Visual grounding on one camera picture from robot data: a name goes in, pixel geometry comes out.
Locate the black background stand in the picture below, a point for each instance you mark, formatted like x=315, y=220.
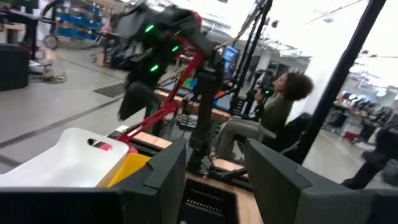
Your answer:
x=252, y=49

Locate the yellow plastic basket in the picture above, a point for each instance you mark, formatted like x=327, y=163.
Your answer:
x=130, y=168

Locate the person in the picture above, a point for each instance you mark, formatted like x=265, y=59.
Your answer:
x=373, y=161
x=273, y=115

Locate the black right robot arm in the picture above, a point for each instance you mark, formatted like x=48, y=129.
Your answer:
x=205, y=102

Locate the black office chair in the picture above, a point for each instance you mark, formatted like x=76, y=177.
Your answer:
x=292, y=133

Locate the blue lit monitor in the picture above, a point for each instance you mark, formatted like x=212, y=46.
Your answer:
x=230, y=54

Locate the shelf with blue bins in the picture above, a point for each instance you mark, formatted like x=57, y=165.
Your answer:
x=77, y=20

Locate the white plastic basket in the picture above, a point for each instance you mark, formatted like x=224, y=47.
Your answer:
x=62, y=165

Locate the black cabinet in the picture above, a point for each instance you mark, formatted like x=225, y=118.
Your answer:
x=14, y=67

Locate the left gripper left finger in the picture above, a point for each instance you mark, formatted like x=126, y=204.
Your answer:
x=155, y=193

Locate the black metal rig frame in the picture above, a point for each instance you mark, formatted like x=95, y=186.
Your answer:
x=339, y=71

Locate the black plastic basket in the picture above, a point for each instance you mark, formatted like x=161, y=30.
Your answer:
x=205, y=202

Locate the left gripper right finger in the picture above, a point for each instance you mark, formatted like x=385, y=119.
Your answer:
x=273, y=193

